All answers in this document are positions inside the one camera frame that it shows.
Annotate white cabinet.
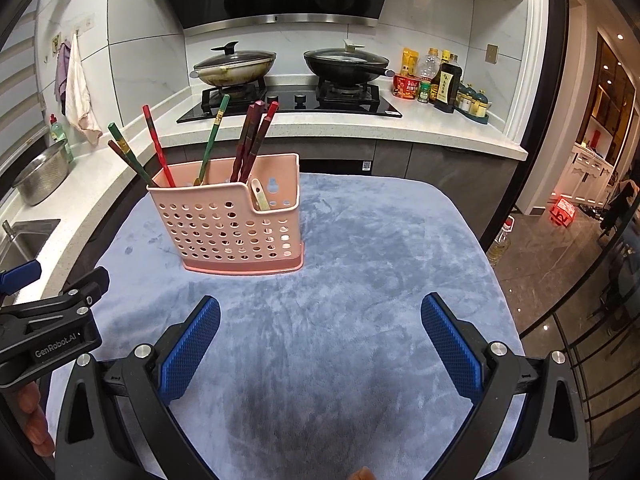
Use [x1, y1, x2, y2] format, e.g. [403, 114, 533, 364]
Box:
[570, 140, 616, 203]

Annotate green dish soap bottle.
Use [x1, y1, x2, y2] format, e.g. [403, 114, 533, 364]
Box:
[48, 114, 74, 163]

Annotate large yellow oil bottle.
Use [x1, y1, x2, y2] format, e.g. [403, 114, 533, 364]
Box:
[492, 215, 516, 266]

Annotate white hanging towel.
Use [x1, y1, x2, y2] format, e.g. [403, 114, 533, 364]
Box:
[65, 34, 103, 147]

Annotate dark brown chopstick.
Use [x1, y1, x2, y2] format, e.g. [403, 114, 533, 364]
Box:
[236, 101, 265, 182]
[107, 141, 151, 186]

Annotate dark soy sauce bottle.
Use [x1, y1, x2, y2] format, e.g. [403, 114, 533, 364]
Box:
[432, 62, 463, 113]

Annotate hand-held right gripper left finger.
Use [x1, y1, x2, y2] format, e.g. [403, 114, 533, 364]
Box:
[55, 295, 223, 480]

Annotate white window blinds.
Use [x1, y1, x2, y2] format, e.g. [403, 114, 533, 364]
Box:
[0, 60, 56, 171]

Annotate black gas stove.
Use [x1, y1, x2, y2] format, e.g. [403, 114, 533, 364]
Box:
[176, 82, 403, 123]

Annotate purple hanging cloth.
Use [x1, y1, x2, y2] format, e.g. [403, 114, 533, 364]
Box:
[54, 44, 71, 103]

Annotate green chopstick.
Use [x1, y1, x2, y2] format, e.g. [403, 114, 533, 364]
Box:
[194, 94, 231, 186]
[107, 122, 158, 187]

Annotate clear plastic bottle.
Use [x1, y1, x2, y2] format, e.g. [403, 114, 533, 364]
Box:
[416, 48, 441, 83]

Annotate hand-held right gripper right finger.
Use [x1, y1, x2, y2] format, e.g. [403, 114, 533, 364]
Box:
[421, 291, 592, 480]

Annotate red seasoning can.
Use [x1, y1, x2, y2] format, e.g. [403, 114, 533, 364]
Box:
[393, 74, 420, 101]

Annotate white kitchen counter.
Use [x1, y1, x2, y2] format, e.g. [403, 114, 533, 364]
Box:
[0, 85, 528, 311]

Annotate red chopstick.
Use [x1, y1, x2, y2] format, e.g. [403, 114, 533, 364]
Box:
[142, 105, 175, 187]
[245, 101, 279, 182]

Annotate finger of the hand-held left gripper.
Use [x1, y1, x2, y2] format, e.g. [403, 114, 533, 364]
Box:
[0, 266, 110, 333]
[0, 258, 42, 297]

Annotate black railing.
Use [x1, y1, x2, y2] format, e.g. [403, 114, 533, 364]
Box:
[520, 240, 640, 480]

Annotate person's left hand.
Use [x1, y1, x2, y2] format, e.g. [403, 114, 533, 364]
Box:
[0, 381, 55, 457]

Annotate stainless steel sink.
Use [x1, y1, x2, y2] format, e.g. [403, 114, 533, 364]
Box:
[0, 217, 62, 271]

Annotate metal colander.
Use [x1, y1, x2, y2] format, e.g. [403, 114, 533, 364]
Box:
[12, 139, 71, 206]

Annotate wooden display shelf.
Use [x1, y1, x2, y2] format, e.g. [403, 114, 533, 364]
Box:
[582, 30, 640, 151]

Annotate spice jar rack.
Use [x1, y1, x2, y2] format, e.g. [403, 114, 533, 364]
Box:
[456, 82, 493, 126]

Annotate blue fleece blanket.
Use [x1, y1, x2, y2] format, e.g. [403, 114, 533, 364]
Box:
[45, 172, 526, 480]

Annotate black wok with lid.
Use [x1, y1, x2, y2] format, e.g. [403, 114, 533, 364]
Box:
[303, 39, 396, 87]

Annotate beige wok with lid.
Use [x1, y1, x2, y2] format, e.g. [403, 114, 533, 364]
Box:
[190, 41, 277, 87]

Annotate pink perforated utensil basket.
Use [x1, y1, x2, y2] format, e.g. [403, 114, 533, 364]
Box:
[146, 153, 305, 276]

